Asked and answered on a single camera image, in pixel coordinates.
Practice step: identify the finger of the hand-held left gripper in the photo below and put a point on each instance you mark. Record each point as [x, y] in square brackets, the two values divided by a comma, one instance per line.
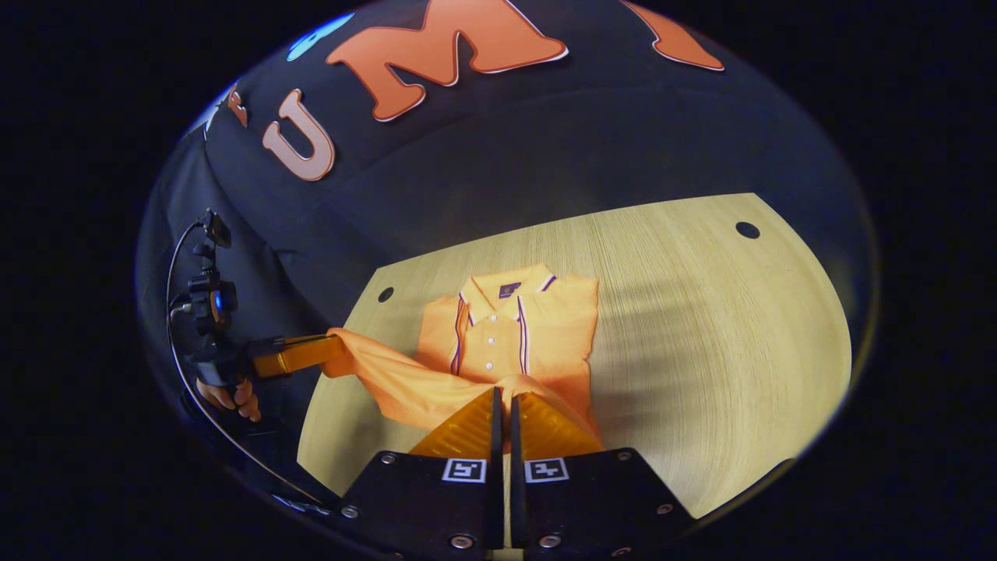
[296, 354]

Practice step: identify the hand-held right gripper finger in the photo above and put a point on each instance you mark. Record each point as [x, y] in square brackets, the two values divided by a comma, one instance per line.
[516, 444]
[497, 444]

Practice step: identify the orange T-shirt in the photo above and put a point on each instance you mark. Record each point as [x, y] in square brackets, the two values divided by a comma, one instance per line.
[545, 335]

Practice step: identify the black backdrop cloth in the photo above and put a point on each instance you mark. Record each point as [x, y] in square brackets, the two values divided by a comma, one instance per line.
[545, 140]

